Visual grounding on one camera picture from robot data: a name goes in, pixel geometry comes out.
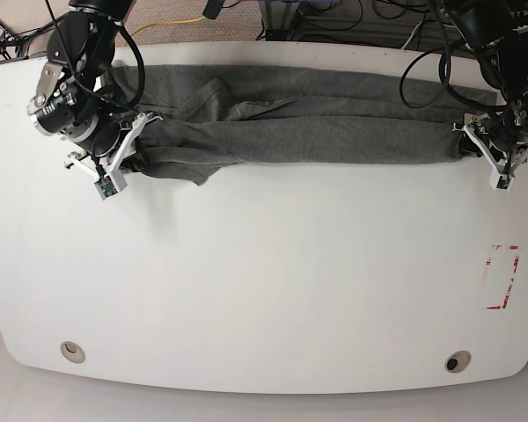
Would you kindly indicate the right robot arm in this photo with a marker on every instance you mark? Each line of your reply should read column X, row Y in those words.
column 84, row 44

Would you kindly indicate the right table grommet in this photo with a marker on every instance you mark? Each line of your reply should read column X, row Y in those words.
column 458, row 362

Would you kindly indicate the table grommet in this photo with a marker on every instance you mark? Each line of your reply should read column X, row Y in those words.
column 72, row 352
column 458, row 362

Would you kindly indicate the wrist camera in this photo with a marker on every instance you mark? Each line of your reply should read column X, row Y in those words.
column 501, row 182
column 110, row 184

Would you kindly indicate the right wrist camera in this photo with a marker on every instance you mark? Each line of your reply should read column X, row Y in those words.
column 110, row 184

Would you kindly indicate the red tape rectangle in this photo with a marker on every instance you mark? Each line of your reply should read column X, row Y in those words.
column 499, row 276

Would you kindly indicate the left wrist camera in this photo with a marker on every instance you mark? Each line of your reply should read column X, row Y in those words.
column 501, row 182

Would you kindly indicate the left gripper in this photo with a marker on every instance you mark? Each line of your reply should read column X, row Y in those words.
column 500, row 137

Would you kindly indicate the grey T-shirt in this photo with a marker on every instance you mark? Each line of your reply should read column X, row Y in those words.
column 211, row 117

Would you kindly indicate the left table grommet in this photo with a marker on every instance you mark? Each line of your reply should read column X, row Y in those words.
column 72, row 352

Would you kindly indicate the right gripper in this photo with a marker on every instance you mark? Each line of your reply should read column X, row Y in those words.
column 104, row 141

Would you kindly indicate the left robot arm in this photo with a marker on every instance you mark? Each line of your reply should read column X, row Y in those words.
column 496, row 32

